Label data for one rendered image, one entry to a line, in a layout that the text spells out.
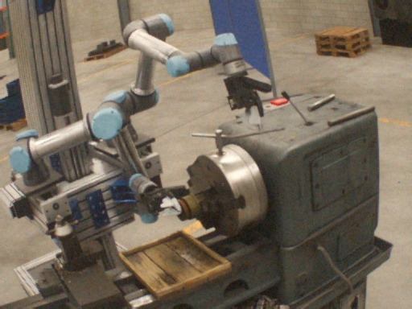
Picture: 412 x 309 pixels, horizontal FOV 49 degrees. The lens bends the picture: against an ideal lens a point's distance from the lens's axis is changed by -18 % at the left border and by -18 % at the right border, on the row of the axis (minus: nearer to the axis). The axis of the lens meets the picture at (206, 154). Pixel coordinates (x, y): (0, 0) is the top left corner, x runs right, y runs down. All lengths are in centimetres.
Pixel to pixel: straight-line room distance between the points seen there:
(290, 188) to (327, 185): 20
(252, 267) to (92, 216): 80
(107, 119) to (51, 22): 69
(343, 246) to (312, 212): 30
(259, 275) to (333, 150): 55
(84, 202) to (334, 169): 109
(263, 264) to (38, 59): 134
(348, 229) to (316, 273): 23
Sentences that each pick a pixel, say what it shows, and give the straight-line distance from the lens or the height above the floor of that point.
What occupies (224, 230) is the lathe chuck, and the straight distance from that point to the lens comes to 196.
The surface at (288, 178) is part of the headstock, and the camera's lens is 182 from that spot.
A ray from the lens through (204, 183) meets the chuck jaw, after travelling 192.
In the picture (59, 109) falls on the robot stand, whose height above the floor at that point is 141.
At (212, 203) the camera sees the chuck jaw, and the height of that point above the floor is 111.
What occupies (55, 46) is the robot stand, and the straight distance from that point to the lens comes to 238.
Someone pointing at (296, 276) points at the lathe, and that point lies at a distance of 207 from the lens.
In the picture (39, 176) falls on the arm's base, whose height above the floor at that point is 119.
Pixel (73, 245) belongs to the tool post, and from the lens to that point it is 181.
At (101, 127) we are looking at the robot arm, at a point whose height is 139.
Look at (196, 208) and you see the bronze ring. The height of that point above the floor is 109.
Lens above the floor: 190
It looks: 21 degrees down
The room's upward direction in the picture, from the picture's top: 10 degrees counter-clockwise
